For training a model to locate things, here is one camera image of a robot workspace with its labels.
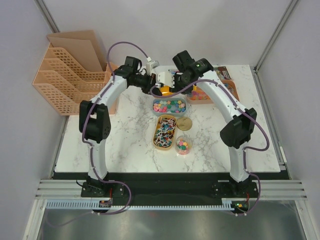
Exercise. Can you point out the grey tray of colourful candies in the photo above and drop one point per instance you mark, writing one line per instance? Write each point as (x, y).
(174, 106)

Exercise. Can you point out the round gold jar lid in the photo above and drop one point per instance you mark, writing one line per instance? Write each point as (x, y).
(184, 123)

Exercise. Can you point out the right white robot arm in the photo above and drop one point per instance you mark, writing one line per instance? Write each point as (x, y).
(239, 120)

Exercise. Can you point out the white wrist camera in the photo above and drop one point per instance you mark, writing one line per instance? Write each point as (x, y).
(166, 78)
(151, 65)

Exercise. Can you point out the peach mesh file organizer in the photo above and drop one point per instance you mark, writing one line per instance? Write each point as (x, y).
(73, 69)

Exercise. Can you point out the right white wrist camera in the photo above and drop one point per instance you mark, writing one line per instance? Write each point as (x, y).
(166, 78)

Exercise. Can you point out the clear glass jar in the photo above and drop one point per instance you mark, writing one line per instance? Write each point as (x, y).
(183, 145)

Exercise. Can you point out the pink tray of gummy candies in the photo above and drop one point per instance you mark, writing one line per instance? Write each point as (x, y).
(198, 97)

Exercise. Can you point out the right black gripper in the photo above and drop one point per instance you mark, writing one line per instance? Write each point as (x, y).
(176, 76)

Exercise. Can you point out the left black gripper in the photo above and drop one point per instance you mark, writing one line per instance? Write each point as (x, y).
(150, 83)

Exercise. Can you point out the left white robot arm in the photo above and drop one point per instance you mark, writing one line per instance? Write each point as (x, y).
(95, 123)

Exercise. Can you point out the yellow plastic scoop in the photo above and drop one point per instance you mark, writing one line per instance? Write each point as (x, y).
(166, 90)

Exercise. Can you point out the tan tray of lollipops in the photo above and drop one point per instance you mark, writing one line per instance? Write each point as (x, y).
(164, 133)

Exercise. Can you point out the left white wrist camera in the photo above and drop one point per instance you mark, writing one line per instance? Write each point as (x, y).
(151, 65)

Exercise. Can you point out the aluminium frame rail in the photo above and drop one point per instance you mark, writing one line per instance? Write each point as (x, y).
(266, 189)

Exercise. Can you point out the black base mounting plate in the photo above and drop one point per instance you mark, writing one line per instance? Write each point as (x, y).
(121, 177)

